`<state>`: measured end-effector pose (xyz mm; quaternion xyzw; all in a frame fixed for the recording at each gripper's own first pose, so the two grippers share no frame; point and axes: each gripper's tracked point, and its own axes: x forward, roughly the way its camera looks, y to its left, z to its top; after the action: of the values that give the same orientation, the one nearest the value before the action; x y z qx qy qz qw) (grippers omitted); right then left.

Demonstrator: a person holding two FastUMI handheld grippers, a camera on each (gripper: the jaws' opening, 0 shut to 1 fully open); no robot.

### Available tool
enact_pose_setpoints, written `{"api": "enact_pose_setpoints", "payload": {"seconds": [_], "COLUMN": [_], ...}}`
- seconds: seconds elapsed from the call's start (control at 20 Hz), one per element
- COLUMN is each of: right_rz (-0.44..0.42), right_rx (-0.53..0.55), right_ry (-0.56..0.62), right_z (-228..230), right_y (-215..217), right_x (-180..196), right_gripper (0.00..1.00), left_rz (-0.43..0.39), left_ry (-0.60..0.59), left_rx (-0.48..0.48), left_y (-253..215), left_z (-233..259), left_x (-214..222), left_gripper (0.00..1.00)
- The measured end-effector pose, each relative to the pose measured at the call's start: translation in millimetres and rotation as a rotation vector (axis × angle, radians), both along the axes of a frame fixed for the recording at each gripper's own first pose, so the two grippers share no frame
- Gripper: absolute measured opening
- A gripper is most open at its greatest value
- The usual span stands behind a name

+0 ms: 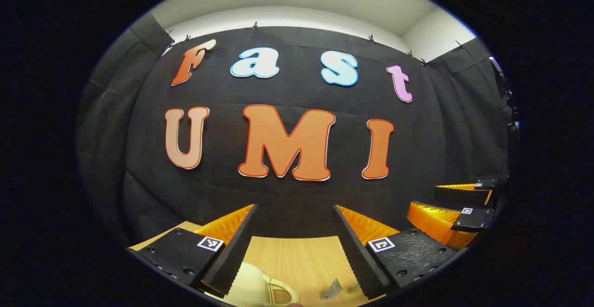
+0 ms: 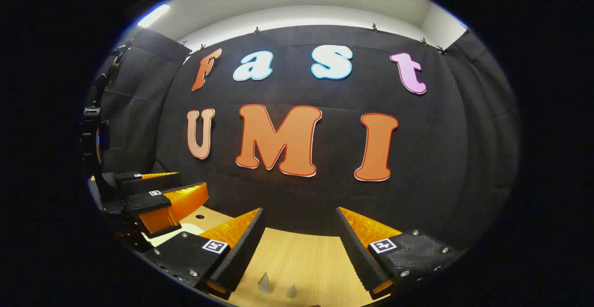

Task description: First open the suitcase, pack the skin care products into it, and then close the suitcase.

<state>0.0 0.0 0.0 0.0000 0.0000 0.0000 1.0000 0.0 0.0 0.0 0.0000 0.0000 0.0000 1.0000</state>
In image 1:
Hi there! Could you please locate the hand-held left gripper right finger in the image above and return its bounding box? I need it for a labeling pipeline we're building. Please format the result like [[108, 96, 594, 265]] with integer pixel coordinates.
[[333, 204, 458, 300]]

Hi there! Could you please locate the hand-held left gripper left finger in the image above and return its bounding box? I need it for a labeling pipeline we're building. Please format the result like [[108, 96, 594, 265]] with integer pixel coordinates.
[[128, 203, 258, 298]]

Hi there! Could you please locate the pale yellow small suitcase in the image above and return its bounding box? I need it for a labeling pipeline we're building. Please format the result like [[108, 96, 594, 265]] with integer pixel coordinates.
[[223, 263, 302, 307]]

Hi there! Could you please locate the row of small backdrop clips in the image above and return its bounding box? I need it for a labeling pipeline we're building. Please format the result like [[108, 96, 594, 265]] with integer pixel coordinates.
[[162, 21, 466, 66]]

